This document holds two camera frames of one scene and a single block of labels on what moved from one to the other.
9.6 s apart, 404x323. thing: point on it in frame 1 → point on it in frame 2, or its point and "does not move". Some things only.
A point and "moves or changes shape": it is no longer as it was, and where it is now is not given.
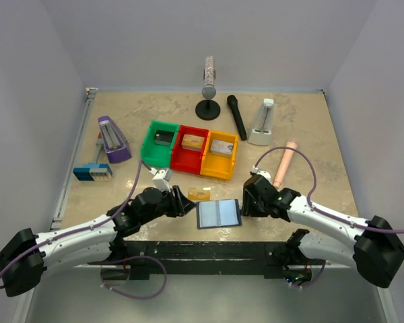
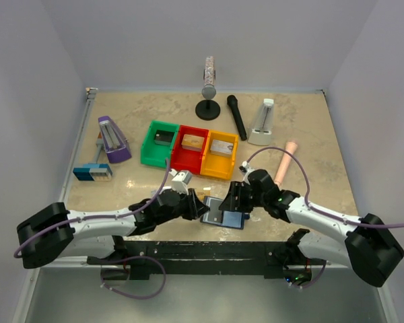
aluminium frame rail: (56, 221) does not move
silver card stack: (221, 148) does not move
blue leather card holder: (211, 214) moves or changes shape
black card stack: (163, 137) does not move
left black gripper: (180, 205) → (195, 207)
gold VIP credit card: (198, 194) does not move
